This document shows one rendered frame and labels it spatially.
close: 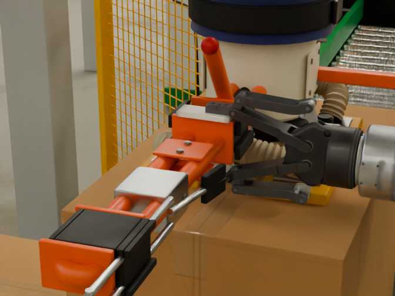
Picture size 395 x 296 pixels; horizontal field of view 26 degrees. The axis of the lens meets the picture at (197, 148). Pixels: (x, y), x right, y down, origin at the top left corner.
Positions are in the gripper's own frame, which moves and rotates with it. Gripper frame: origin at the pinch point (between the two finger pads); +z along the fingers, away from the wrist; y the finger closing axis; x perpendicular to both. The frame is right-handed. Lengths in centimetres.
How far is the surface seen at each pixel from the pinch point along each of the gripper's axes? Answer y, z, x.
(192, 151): -1.5, -1.5, -8.2
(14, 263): 53, 57, 44
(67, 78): 44, 94, 142
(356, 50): 53, 16, 245
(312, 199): 11.9, -12.7, 11.6
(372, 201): 13.3, -20.4, 17.3
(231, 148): 0.6, -4.1, -0.7
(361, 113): 13, -13, 53
